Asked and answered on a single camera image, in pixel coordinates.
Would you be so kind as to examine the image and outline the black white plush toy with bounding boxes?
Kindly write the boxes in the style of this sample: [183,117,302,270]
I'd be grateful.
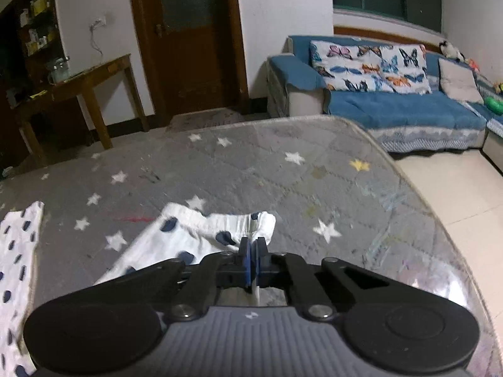
[439,40,464,60]

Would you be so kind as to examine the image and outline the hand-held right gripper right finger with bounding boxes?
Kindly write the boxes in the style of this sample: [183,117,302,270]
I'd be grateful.
[252,237,433,322]

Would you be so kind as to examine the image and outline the white polka dot pants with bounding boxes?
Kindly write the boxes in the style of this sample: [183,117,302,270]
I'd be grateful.
[0,201,276,377]

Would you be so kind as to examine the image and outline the brown wooden door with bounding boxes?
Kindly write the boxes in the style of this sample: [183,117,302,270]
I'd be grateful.
[127,0,249,124]

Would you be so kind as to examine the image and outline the group of yellow white boxes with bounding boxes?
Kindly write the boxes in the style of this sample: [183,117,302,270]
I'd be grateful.
[18,0,56,56]

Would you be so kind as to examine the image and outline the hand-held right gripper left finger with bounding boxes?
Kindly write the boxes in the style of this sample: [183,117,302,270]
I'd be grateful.
[94,238,253,322]

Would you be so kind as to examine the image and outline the grey star quilted table cover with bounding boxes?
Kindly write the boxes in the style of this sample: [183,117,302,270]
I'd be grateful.
[0,115,500,377]

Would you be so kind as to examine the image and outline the blue sofa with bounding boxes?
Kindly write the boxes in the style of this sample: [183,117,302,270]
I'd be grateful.
[266,35,503,175]

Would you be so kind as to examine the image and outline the wooden side table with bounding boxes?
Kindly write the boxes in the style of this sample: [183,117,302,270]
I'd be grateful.
[14,54,150,166]

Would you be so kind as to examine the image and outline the grey door mat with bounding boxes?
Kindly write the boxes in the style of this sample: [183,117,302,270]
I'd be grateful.
[165,108,246,132]

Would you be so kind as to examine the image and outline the beige pillow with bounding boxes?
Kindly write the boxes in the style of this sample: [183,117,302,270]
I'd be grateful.
[437,58,484,105]

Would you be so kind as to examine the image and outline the dark wooden shelf cabinet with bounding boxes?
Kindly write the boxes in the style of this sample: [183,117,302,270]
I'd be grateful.
[0,0,67,181]

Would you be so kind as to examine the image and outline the butterfly print pillow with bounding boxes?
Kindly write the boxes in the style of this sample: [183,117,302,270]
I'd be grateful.
[309,40,432,95]

